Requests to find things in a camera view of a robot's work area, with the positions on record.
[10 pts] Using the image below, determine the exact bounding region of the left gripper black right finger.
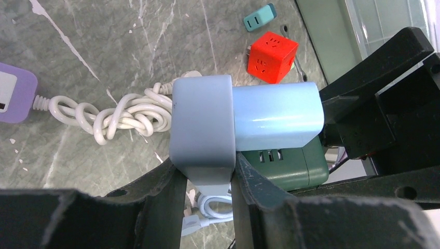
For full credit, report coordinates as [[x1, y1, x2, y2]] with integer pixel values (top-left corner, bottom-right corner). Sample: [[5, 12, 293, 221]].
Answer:
[[232, 154, 439, 248]]

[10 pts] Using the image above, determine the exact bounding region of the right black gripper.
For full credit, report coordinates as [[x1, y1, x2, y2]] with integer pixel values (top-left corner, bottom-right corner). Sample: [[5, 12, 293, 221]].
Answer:
[[320, 27, 439, 175]]

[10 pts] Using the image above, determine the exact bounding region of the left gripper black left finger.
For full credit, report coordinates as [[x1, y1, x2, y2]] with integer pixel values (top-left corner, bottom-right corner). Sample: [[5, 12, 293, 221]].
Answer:
[[1, 160, 187, 248]]

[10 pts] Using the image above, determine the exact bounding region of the light blue cable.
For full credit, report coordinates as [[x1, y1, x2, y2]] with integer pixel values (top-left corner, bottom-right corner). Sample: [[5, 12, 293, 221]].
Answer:
[[181, 192, 235, 237]]

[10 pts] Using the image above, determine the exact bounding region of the light blue charger plug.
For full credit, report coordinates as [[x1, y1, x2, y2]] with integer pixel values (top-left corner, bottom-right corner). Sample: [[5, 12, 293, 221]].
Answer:
[[232, 82, 324, 151]]

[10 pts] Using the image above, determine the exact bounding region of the white power cord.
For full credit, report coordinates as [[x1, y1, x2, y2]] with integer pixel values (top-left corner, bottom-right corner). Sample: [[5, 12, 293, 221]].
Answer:
[[33, 70, 203, 146]]

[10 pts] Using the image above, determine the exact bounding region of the dark green plug adapter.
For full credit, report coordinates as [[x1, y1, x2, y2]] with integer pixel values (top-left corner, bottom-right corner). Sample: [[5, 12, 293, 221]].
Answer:
[[242, 136, 329, 191]]

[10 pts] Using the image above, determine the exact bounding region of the red plug adapter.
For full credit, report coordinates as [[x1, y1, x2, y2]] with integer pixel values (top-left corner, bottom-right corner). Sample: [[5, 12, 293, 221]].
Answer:
[[247, 31, 299, 84]]

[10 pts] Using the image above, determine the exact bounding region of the teal plug adapter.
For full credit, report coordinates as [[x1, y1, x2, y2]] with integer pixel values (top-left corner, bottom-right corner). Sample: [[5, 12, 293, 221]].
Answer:
[[243, 3, 277, 32]]

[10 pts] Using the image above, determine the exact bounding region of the purple power strip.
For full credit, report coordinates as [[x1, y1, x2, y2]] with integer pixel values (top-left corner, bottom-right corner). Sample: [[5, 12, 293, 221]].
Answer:
[[1, 63, 38, 123]]

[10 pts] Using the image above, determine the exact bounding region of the clear plastic storage bin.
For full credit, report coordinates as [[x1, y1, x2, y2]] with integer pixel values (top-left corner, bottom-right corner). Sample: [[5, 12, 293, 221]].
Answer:
[[296, 0, 439, 83]]

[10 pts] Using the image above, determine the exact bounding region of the silver wrench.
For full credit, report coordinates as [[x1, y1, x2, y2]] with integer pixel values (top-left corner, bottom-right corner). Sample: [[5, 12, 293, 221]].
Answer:
[[280, 24, 308, 82]]

